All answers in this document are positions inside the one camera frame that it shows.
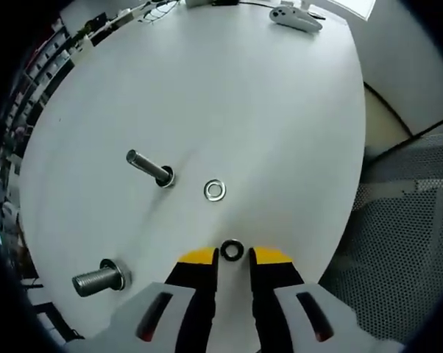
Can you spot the large threaded steel stud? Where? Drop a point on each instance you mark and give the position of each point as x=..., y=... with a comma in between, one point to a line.
x=92, y=280

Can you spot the grey mesh chair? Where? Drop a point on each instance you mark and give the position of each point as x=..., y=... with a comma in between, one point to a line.
x=390, y=257

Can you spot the small threaded steel stud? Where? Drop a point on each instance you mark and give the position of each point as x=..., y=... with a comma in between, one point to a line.
x=148, y=167

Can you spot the large steel washer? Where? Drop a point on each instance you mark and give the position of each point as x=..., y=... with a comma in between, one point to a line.
x=125, y=280

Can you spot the white handheld controller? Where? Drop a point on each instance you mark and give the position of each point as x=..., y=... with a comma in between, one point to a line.
x=295, y=18

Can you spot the white storage shelf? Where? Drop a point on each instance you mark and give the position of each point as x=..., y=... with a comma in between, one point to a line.
x=37, y=73

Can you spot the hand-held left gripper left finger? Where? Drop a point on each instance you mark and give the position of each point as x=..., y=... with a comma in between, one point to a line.
x=192, y=290

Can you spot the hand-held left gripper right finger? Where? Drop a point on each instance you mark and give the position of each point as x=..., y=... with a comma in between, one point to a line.
x=276, y=290

